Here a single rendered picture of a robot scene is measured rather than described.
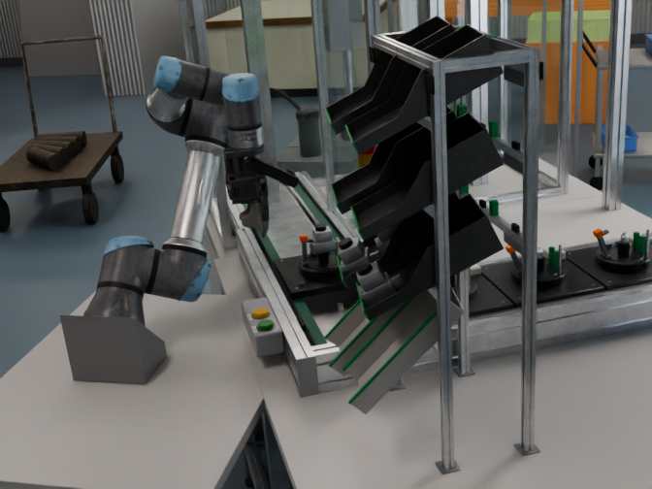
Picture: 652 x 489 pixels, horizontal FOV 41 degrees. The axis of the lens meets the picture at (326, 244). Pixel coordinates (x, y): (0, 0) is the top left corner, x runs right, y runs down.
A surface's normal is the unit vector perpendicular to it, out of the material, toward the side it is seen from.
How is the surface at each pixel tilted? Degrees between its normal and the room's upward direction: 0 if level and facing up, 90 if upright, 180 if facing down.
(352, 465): 0
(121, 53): 90
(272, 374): 0
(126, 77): 90
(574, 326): 90
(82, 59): 76
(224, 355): 0
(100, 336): 90
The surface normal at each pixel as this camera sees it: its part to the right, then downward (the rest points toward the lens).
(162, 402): -0.07, -0.92
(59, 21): -0.24, 0.15
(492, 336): 0.25, 0.34
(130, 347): -0.22, 0.38
